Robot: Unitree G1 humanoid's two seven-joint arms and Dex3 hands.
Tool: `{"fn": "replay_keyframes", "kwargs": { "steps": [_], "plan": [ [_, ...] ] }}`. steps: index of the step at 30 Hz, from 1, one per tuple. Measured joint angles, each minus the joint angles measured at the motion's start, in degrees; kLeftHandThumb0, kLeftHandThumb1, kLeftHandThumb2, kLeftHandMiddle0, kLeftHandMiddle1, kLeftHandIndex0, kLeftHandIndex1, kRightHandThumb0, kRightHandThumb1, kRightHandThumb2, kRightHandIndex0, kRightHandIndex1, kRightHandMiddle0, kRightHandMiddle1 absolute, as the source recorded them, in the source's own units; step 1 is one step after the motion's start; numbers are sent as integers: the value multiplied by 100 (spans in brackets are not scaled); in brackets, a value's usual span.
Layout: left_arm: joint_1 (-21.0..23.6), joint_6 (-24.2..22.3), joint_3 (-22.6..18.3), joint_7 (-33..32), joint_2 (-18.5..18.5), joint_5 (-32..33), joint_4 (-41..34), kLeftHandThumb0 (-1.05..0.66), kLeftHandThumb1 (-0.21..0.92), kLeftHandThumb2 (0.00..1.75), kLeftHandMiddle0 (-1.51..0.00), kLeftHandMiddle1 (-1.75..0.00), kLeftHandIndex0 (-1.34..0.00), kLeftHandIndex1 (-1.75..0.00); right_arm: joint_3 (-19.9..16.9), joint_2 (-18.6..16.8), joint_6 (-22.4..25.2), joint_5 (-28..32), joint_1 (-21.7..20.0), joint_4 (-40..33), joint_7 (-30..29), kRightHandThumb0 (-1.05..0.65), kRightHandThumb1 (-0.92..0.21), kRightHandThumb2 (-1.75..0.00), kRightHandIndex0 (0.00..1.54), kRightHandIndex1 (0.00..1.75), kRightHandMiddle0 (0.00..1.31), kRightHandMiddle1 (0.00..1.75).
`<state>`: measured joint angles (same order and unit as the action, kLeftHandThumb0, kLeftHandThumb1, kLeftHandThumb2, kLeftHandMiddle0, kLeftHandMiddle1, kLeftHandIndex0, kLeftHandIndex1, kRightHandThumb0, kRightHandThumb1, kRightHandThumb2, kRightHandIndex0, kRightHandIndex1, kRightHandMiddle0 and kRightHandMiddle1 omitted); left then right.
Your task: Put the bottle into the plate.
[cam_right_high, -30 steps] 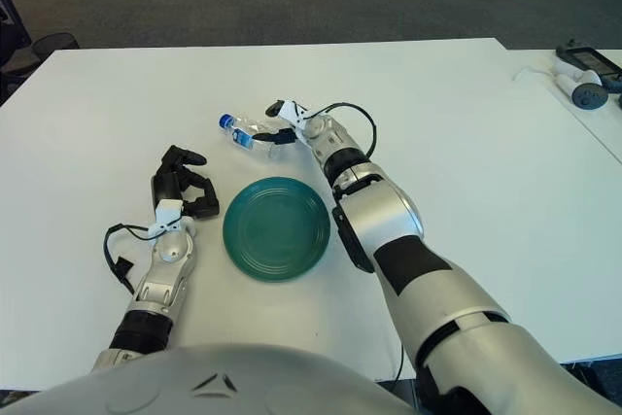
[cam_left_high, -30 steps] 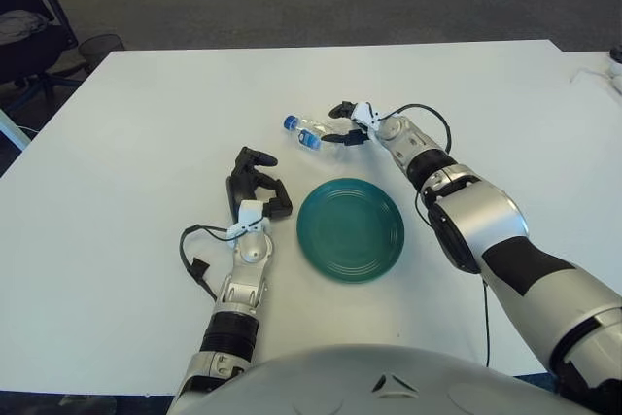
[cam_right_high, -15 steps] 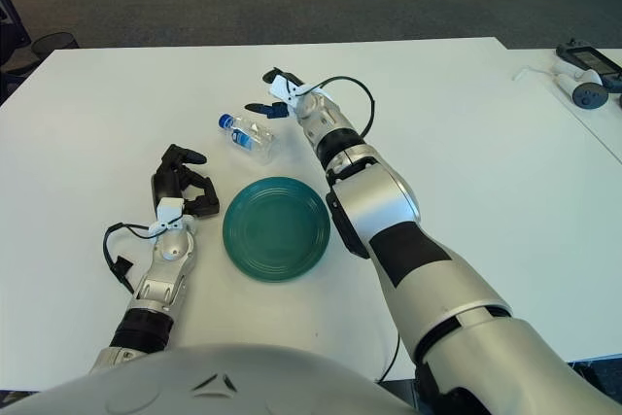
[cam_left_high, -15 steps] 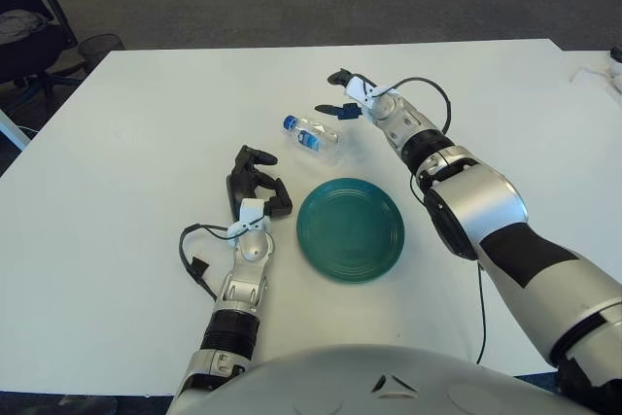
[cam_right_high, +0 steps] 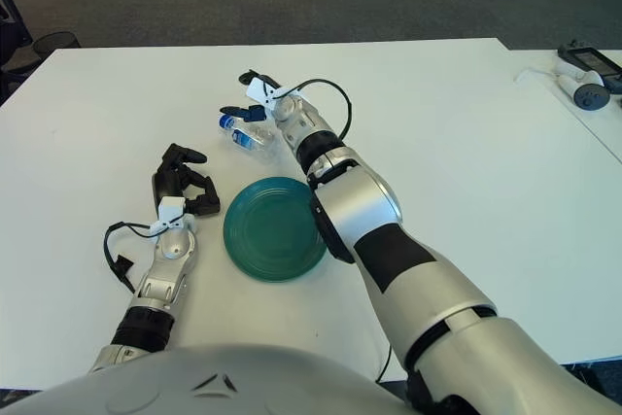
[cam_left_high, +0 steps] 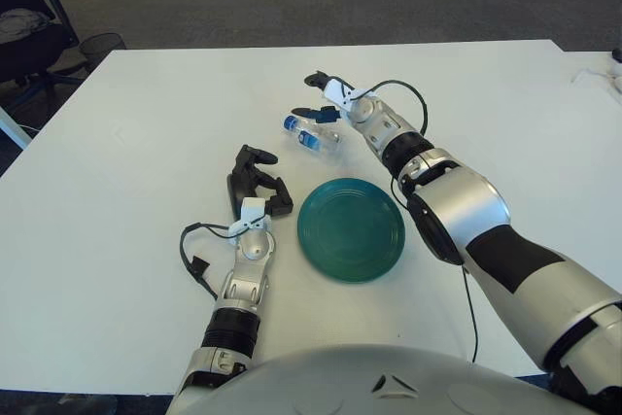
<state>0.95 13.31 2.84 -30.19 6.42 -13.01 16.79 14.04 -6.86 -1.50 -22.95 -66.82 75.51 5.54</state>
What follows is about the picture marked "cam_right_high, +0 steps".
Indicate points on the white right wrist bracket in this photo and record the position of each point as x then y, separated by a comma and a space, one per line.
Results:
257, 89

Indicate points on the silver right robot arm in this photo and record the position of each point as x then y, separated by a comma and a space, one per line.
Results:
359, 206

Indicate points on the clear bottle with blue cap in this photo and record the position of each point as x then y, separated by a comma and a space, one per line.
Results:
252, 135

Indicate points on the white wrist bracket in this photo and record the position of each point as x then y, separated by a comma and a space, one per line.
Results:
257, 89
172, 206

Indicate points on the black office chair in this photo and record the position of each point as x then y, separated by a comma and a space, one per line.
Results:
10, 11

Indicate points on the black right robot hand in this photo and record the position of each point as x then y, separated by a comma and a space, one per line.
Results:
252, 114

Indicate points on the silver robot torso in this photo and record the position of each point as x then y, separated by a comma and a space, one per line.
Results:
194, 386

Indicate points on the white and grey controller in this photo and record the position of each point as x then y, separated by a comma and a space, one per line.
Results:
590, 96

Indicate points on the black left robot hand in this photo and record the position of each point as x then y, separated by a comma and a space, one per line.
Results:
167, 182

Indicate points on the black handheld device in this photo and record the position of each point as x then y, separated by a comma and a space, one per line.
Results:
590, 58

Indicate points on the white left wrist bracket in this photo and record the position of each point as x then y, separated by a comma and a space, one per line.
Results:
172, 206

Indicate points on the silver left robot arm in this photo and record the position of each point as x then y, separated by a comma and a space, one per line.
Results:
165, 279

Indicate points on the green round plate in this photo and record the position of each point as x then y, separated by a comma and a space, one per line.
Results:
267, 235

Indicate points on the black mesh wastebasket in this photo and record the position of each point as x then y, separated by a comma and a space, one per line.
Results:
56, 43

